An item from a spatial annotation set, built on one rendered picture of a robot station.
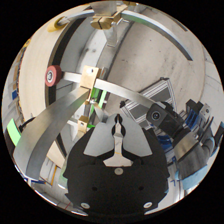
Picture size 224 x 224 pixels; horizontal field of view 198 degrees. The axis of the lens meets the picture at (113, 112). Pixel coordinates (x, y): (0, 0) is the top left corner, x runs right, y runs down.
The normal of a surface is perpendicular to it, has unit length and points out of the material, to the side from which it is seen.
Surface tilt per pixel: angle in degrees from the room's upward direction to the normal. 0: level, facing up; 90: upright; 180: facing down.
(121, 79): 0
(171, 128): 28
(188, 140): 90
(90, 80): 0
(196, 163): 90
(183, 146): 90
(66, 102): 90
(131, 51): 0
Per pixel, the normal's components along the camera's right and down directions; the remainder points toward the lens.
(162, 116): -0.47, 0.26
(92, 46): -0.04, 0.50
